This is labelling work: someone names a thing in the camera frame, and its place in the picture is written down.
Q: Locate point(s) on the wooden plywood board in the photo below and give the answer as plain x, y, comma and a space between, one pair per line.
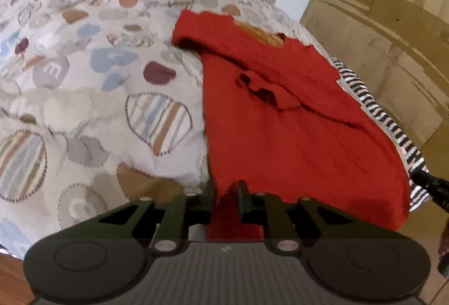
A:
399, 51

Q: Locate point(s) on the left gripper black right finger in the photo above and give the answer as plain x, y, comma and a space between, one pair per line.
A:
294, 227

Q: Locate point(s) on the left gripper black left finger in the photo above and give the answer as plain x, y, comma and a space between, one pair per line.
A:
163, 227

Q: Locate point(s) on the red long-sleeve sweater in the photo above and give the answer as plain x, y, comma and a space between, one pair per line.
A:
277, 118

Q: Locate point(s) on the patterned heart print quilt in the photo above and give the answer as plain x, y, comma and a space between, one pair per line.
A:
98, 107

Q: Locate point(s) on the black white pink striped sheet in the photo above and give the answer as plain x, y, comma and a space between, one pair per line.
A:
386, 122

